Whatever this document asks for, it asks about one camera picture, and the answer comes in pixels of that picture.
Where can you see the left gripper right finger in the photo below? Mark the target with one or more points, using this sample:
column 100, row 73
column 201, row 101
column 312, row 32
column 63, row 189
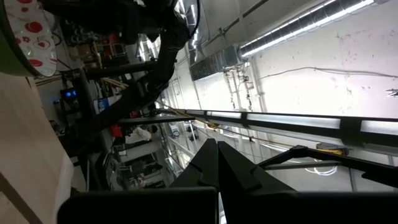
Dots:
column 239, row 183

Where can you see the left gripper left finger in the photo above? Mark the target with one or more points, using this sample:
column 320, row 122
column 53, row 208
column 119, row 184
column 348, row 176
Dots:
column 205, row 168

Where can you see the floral ceramic mini bowl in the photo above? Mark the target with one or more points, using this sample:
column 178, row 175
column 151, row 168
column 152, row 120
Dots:
column 34, row 28

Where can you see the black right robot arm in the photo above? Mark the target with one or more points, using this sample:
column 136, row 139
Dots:
column 168, row 56

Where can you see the person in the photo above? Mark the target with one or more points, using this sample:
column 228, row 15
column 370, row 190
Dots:
column 138, row 134

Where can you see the blue white wipes canister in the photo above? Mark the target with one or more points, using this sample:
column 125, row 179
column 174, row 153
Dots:
column 104, row 105

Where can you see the black device with blue lights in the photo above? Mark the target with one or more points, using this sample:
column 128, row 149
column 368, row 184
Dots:
column 69, row 94

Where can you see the metal air duct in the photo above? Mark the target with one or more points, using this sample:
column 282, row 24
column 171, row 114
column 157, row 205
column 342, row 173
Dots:
column 217, row 63

